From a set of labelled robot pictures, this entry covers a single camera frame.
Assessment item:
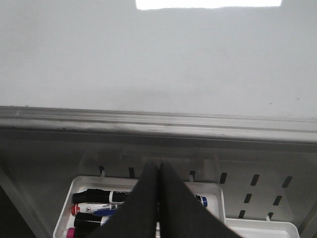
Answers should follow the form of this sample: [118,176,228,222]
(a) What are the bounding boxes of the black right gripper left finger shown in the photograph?
[88,163,158,238]

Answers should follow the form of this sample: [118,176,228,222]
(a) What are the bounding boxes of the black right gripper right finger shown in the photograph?
[159,163,239,238]

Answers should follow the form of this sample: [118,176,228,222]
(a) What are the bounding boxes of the blue capped whiteboard marker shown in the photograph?
[195,194,208,207]

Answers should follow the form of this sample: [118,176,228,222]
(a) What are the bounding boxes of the red capped whiteboard marker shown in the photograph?
[70,203,122,216]

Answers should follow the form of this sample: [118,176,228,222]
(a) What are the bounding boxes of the black capped whiteboard marker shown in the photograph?
[72,189,130,204]

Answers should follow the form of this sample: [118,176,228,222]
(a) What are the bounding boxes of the white plastic marker tray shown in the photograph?
[53,175,225,238]

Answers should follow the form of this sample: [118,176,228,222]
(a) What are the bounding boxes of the pink capped marker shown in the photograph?
[62,228,83,238]

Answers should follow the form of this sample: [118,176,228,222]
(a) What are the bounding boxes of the white whiteboard with frame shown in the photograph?
[0,0,317,143]

